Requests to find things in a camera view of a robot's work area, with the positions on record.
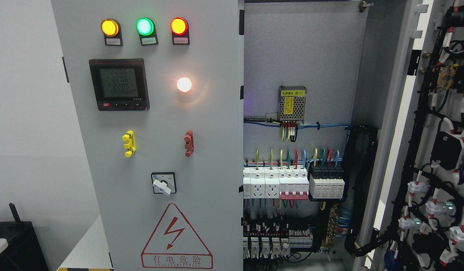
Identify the metal mesh power supply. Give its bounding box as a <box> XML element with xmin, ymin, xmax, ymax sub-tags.
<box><xmin>277</xmin><ymin>85</ymin><xmax>307</xmax><ymax>122</ymax></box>

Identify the yellow indicator lamp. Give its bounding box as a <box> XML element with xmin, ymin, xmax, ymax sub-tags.
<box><xmin>101</xmin><ymin>18</ymin><xmax>122</xmax><ymax>46</ymax></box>

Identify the black white surge protector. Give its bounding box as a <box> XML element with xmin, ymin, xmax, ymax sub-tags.
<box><xmin>308</xmin><ymin>164</ymin><xmax>345</xmax><ymax>202</ymax></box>

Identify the white glowing indicator lamp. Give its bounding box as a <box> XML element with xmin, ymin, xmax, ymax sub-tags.
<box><xmin>176</xmin><ymin>77</ymin><xmax>192</xmax><ymax>93</ymax></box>

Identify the red handle circuit breaker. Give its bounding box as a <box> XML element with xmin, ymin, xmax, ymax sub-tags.
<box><xmin>279</xmin><ymin>168</ymin><xmax>309</xmax><ymax>200</ymax></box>

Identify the white socket breaker row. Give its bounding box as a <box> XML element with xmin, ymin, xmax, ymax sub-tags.
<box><xmin>243</xmin><ymin>167</ymin><xmax>281</xmax><ymax>199</ymax></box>

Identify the black wrapped cable loom right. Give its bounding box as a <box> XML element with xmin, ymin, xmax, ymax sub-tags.
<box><xmin>343</xmin><ymin>124</ymin><xmax>379</xmax><ymax>257</ymax></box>

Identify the grey electrical cabinet body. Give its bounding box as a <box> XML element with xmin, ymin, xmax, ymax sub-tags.
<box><xmin>238</xmin><ymin>0</ymin><xmax>409</xmax><ymax>271</ymax></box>

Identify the black box at left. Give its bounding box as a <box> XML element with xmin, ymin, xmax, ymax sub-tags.
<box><xmin>0</xmin><ymin>203</ymin><xmax>48</xmax><ymax>271</ymax></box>

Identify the red indicator lamp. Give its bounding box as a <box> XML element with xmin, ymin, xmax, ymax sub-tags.
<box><xmin>170</xmin><ymin>17</ymin><xmax>190</xmax><ymax>45</ymax></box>

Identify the red terminal post block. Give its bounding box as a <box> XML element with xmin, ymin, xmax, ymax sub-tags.
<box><xmin>184</xmin><ymin>130</ymin><xmax>194</xmax><ymax>157</ymax></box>

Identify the yellow terminal post block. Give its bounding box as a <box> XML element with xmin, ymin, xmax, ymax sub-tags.
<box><xmin>122</xmin><ymin>130</ymin><xmax>137</xmax><ymax>158</ymax></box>

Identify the green indicator lamp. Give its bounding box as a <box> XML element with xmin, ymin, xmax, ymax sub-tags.
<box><xmin>136</xmin><ymin>17</ymin><xmax>158</xmax><ymax>46</ymax></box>

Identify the lower relay terminal row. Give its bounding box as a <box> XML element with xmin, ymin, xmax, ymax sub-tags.
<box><xmin>242</xmin><ymin>215</ymin><xmax>314</xmax><ymax>260</ymax></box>

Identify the brass ground bar right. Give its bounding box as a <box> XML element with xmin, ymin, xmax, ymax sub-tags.
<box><xmin>326</xmin><ymin>204</ymin><xmax>339</xmax><ymax>246</ymax></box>

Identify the grey cabinet door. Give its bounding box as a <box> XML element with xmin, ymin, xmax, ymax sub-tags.
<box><xmin>345</xmin><ymin>0</ymin><xmax>464</xmax><ymax>271</ymax></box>
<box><xmin>51</xmin><ymin>0</ymin><xmax>244</xmax><ymax>271</ymax></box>

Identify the red high voltage warning sticker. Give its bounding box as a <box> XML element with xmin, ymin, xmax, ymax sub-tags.
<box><xmin>141</xmin><ymin>203</ymin><xmax>214</xmax><ymax>269</ymax></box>

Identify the black digital power meter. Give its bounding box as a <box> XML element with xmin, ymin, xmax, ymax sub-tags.
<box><xmin>89</xmin><ymin>58</ymin><xmax>150</xmax><ymax>111</ymax></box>

